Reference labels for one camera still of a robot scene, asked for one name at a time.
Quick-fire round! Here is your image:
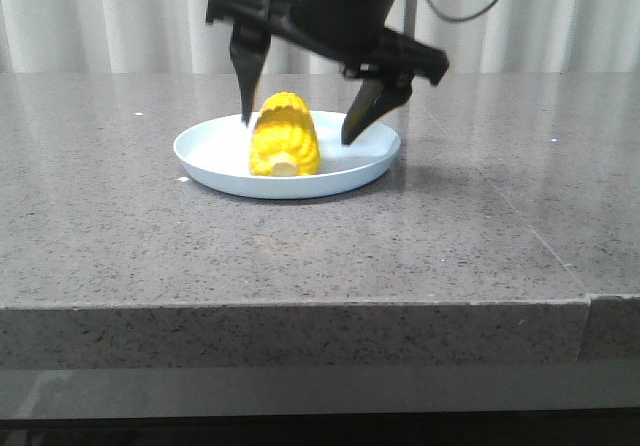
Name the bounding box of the yellow toy corn cob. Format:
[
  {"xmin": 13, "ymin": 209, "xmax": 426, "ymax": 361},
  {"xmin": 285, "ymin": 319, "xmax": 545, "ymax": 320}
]
[{"xmin": 248, "ymin": 92, "xmax": 321, "ymax": 177}]

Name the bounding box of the white pleated curtain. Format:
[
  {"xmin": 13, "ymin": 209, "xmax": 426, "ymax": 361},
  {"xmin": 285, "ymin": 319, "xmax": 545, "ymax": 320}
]
[{"xmin": 1, "ymin": 0, "xmax": 639, "ymax": 73}]

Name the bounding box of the light blue round plate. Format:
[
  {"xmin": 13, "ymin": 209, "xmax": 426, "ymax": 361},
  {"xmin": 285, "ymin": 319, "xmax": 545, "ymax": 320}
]
[{"xmin": 173, "ymin": 111, "xmax": 401, "ymax": 200}]

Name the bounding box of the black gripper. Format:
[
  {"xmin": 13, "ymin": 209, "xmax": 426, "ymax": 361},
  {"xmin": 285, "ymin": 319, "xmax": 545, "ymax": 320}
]
[{"xmin": 206, "ymin": 0, "xmax": 449, "ymax": 145}]

